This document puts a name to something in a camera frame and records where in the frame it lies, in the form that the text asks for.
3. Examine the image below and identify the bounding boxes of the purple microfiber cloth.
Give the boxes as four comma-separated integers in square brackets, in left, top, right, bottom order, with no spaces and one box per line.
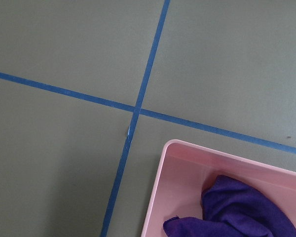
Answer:
[163,175,296,237]

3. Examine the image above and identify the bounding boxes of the pink plastic bin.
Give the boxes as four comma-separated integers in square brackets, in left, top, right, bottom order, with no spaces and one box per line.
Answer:
[141,140,296,237]

